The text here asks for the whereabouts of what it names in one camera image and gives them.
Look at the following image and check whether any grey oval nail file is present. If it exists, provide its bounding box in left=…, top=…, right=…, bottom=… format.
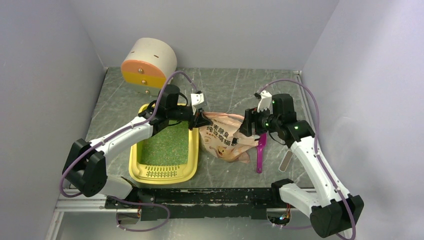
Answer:
left=278, top=150, right=294, bottom=173

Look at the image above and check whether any round cream drawer cabinet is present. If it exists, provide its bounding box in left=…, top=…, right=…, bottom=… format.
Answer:
left=120, top=37, right=177, bottom=96

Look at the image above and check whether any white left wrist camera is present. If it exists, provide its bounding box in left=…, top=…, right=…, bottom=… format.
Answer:
left=190, top=92, right=207, bottom=109

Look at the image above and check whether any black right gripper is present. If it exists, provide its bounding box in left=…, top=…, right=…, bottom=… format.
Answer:
left=237, top=104, right=281, bottom=137

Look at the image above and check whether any magenta plastic scoop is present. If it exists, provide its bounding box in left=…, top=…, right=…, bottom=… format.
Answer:
left=256, top=133, right=267, bottom=174

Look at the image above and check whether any orange cat litter bag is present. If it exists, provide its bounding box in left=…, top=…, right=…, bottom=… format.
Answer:
left=199, top=112, right=257, bottom=163

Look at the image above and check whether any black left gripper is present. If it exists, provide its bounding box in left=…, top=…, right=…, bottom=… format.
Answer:
left=167, top=104, right=213, bottom=130

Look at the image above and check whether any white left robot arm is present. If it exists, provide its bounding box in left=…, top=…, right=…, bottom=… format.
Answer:
left=60, top=84, right=212, bottom=208

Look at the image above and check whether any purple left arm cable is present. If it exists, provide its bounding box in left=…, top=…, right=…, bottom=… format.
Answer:
left=59, top=70, right=203, bottom=232

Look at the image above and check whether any yellow litter box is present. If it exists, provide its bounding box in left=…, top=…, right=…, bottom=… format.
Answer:
left=128, top=121, right=200, bottom=185

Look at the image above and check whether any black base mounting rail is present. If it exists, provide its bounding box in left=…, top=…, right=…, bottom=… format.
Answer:
left=104, top=187, right=302, bottom=222

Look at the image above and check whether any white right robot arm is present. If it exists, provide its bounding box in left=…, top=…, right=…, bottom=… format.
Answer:
left=239, top=90, right=364, bottom=240

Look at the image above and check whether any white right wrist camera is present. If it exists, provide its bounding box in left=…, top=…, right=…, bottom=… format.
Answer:
left=256, top=90, right=272, bottom=113

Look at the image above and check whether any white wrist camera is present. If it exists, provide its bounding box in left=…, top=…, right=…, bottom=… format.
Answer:
left=256, top=90, right=272, bottom=113
left=190, top=92, right=207, bottom=109

